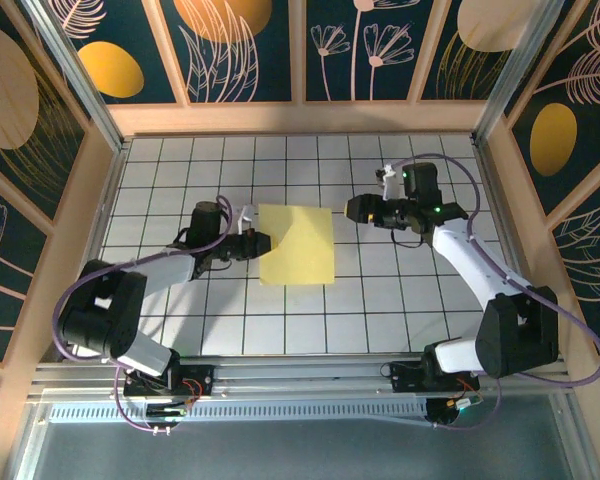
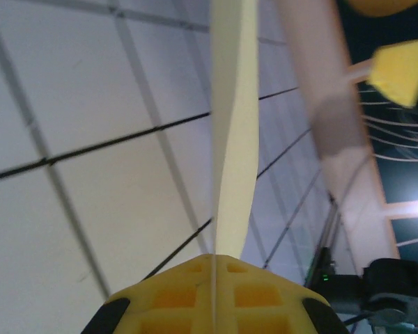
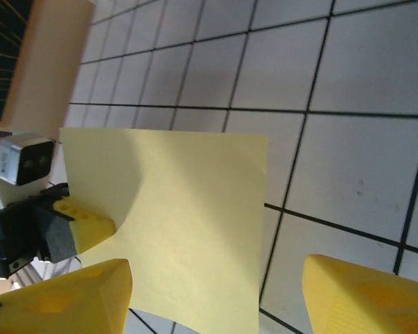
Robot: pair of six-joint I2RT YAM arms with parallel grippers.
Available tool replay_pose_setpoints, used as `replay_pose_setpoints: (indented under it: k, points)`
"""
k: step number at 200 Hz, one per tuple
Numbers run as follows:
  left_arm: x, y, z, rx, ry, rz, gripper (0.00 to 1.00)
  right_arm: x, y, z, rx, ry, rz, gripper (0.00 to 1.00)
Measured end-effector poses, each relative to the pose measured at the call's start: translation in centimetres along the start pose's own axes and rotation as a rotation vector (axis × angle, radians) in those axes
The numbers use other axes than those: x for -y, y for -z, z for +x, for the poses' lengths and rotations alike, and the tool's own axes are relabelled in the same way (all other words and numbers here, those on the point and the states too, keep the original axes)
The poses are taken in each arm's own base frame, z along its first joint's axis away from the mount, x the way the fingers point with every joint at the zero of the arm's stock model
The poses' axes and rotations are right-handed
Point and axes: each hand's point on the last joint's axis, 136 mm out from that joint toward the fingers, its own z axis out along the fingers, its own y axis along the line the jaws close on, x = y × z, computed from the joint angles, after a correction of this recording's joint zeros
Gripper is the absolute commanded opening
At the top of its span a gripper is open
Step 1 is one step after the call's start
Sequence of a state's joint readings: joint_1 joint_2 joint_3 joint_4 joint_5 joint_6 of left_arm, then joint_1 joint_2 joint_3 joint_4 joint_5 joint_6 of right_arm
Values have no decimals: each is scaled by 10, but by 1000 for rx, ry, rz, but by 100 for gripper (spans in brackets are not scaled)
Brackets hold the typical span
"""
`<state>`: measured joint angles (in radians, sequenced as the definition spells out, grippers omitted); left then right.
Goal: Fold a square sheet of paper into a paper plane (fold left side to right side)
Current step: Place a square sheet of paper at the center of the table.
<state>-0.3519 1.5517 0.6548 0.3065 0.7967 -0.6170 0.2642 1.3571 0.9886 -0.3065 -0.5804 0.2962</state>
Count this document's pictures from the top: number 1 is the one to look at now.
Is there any aluminium side rail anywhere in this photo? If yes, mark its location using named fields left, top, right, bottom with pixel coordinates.
left=472, top=139, right=556, bottom=356
left=54, top=139, right=131, bottom=364

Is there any grey metal sheet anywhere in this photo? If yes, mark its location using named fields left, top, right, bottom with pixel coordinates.
left=29, top=422, right=571, bottom=480

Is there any grey slotted cable duct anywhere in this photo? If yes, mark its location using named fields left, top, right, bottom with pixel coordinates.
left=47, top=402, right=431, bottom=426

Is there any aluminium corner post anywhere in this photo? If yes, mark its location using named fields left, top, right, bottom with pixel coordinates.
left=19, top=0, right=131, bottom=154
left=472, top=0, right=581, bottom=146

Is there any yellow paper sheet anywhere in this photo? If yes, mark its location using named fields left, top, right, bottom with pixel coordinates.
left=257, top=202, right=337, bottom=286

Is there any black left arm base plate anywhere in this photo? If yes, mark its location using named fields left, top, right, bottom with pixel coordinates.
left=122, top=363, right=216, bottom=399

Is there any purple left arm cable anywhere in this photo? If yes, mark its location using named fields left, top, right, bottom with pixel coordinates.
left=52, top=194, right=234, bottom=436

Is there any aluminium rail beam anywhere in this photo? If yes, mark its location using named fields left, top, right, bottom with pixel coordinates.
left=27, top=354, right=574, bottom=402

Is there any small circuit board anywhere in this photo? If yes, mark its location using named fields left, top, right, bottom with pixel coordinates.
left=447, top=394, right=485, bottom=412

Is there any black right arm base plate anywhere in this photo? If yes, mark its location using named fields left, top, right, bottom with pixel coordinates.
left=389, top=358, right=481, bottom=394

